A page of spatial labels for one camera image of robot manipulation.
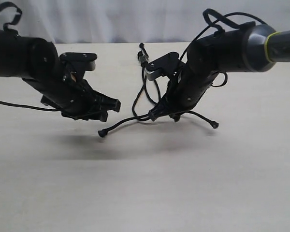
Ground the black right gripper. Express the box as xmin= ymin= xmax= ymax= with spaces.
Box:
xmin=148 ymin=35 xmax=220 ymax=122

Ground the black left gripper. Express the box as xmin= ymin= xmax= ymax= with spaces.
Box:
xmin=23 ymin=61 xmax=121 ymax=122

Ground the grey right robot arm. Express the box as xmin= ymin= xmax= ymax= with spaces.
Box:
xmin=138 ymin=24 xmax=290 ymax=120

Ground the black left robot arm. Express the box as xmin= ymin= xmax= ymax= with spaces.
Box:
xmin=0 ymin=30 xmax=121 ymax=122

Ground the white curtain backdrop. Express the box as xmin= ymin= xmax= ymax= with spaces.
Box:
xmin=0 ymin=0 xmax=290 ymax=45

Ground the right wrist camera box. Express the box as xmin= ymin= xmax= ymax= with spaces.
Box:
xmin=145 ymin=52 xmax=185 ymax=81

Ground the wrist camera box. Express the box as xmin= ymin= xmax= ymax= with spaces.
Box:
xmin=59 ymin=52 xmax=98 ymax=71
xmin=145 ymin=52 xmax=185 ymax=81

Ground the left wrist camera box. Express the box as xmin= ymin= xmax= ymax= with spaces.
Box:
xmin=59 ymin=52 xmax=98 ymax=71

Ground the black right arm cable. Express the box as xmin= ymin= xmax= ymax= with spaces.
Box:
xmin=178 ymin=9 xmax=269 ymax=87

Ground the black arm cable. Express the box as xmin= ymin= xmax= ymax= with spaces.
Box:
xmin=0 ymin=1 xmax=23 ymax=31
xmin=178 ymin=9 xmax=269 ymax=87

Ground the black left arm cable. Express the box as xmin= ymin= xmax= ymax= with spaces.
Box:
xmin=0 ymin=1 xmax=23 ymax=31

